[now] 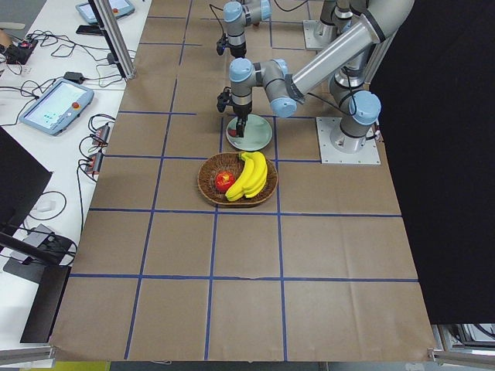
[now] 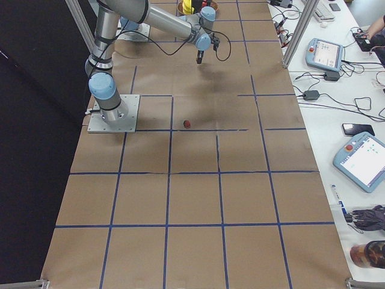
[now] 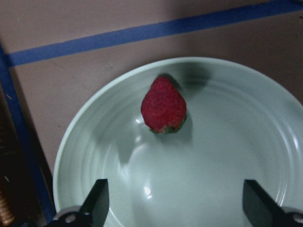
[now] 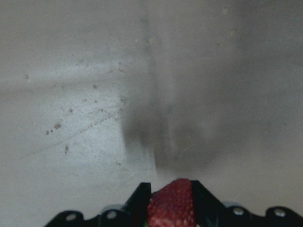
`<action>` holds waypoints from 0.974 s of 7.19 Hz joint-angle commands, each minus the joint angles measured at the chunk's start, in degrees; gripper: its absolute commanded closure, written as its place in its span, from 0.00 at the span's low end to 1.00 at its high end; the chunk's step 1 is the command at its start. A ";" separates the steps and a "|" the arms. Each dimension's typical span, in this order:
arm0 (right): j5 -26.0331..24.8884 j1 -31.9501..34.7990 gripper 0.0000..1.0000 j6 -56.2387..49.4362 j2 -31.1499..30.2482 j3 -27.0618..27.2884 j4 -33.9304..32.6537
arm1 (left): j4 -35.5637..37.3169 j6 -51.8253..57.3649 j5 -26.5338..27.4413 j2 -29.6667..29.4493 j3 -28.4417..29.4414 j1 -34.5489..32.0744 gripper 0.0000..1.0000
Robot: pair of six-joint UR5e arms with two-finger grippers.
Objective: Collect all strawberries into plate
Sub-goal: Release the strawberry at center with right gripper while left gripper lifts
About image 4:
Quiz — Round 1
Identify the red strawberry one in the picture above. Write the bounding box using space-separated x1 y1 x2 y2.
147 178 197 227

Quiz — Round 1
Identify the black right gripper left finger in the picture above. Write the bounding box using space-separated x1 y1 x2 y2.
46 183 151 227

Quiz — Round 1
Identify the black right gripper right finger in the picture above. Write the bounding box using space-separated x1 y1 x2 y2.
191 180 303 227

